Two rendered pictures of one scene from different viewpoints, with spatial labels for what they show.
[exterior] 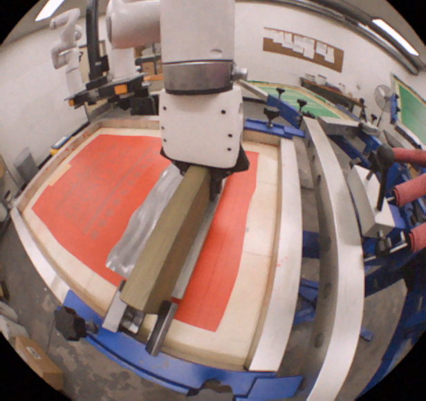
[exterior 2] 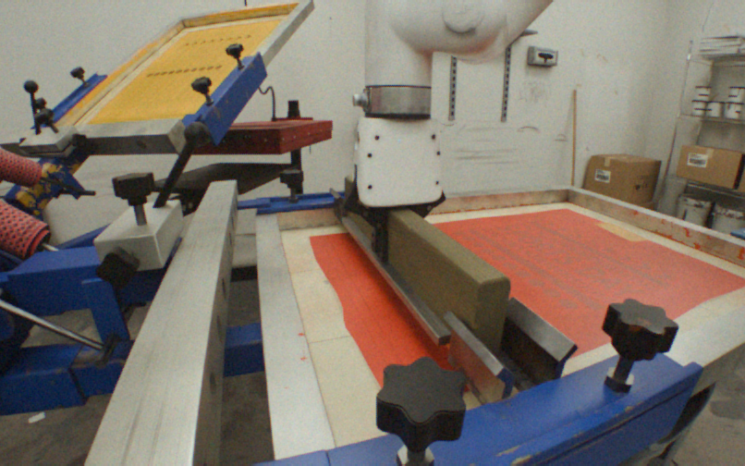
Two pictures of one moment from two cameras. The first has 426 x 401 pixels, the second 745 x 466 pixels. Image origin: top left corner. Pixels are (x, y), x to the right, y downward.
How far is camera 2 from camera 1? 58 cm
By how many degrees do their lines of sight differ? 106
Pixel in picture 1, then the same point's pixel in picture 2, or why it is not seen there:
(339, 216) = (216, 230)
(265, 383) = (263, 202)
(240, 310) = (299, 246)
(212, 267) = (339, 255)
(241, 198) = (358, 304)
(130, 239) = not seen: hidden behind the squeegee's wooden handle
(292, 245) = (269, 254)
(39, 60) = not seen: outside the picture
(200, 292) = (336, 245)
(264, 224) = (307, 291)
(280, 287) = (274, 237)
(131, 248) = not seen: hidden behind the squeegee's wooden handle
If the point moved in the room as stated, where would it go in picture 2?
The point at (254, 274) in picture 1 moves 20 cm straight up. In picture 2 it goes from (299, 262) to (290, 124)
